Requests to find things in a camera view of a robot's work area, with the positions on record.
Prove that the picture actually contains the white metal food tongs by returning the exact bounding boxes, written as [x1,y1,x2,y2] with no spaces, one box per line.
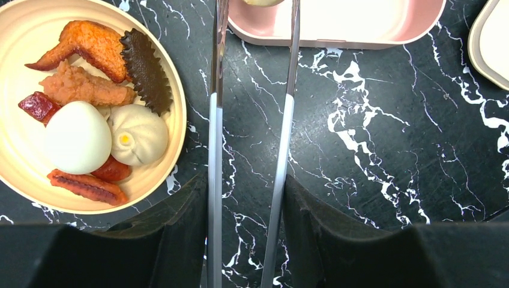
[206,1,301,287]

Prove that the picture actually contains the round beige bun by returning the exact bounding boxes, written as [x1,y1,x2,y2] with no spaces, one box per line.
[243,0,283,7]

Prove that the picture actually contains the dark red meat slice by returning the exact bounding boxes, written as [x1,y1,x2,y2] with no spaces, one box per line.
[18,91,62,126]

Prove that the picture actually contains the white boiled egg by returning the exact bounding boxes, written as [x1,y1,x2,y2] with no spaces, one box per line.
[45,101,112,175]

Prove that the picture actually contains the orange chicken wing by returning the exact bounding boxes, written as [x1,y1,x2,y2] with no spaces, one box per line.
[25,20,129,83]

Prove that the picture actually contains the pink lunch box tray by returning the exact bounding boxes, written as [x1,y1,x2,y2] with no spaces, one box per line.
[229,0,446,50]

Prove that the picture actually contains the beige lunch box tray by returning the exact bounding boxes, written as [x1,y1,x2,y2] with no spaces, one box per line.
[468,0,508,91]

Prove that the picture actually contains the dark brown sea cucumber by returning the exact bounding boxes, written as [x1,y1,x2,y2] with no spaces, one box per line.
[120,28,173,116]

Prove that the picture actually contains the grilled red sausage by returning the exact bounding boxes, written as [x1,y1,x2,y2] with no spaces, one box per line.
[47,169,128,206]

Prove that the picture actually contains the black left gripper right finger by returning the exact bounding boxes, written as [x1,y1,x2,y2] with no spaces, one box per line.
[283,176,508,287]

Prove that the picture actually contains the white steamed bao bun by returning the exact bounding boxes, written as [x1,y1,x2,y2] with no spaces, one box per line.
[107,104,169,166]

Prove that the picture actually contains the fried chicken piece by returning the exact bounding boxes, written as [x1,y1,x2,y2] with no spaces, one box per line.
[39,60,136,106]

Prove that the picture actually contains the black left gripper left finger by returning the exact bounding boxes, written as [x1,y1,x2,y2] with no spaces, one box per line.
[1,173,208,287]

